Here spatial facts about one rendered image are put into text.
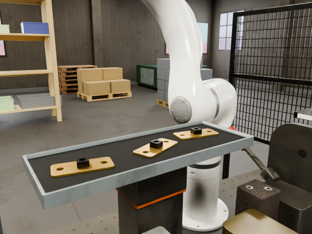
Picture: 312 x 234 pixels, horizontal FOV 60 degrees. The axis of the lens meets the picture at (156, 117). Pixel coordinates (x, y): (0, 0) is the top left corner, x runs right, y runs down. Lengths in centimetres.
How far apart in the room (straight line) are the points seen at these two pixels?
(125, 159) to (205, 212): 50
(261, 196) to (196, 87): 33
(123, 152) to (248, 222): 21
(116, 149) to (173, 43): 39
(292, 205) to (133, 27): 987
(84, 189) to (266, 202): 28
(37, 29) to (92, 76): 278
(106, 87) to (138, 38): 348
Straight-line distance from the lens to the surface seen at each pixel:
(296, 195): 54
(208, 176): 81
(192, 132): 52
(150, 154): 42
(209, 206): 87
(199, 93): 68
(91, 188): 35
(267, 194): 47
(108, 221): 109
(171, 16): 77
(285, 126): 56
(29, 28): 518
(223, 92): 76
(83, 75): 750
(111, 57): 986
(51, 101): 531
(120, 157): 42
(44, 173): 40
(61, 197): 34
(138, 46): 1025
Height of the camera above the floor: 132
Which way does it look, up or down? 14 degrees down
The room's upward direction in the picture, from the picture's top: straight up
